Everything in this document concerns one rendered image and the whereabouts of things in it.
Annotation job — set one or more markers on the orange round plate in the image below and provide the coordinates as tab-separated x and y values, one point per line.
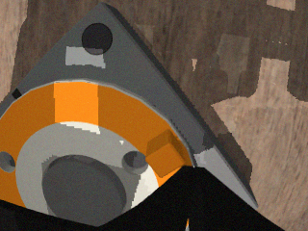
91	118

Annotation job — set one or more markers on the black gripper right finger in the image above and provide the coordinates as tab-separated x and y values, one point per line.
216	208

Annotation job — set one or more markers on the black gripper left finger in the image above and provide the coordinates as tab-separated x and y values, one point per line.
167	209

